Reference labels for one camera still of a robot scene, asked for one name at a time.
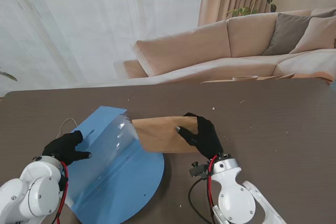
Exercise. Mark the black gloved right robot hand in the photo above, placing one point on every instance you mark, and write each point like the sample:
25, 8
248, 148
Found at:
207, 140

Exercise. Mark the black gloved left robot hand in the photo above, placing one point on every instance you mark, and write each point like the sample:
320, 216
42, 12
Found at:
63, 148

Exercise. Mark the brown kraft paper envelope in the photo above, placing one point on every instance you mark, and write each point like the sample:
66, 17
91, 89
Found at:
160, 137

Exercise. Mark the blue plastic file folder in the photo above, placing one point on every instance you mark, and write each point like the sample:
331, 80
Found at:
126, 176

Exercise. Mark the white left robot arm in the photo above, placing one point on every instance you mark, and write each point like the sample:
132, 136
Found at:
31, 190

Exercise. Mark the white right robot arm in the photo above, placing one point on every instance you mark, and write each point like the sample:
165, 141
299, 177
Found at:
236, 200

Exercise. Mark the dark green plant leaf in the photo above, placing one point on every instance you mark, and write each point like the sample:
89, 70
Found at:
9, 75

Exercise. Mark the brown cardboard sheet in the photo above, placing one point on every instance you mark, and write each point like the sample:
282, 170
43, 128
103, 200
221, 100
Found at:
274, 76

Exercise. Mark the beige fabric sofa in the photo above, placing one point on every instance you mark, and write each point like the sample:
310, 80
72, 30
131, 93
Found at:
183, 48

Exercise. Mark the white sheer curtain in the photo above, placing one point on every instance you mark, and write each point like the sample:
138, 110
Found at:
92, 24

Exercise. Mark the grey sofa cushion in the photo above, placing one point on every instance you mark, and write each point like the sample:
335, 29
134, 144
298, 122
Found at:
287, 32

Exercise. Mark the beige sofa cushion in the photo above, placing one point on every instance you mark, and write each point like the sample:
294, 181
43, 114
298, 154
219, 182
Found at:
316, 35

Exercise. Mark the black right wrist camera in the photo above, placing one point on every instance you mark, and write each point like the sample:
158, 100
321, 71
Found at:
199, 170

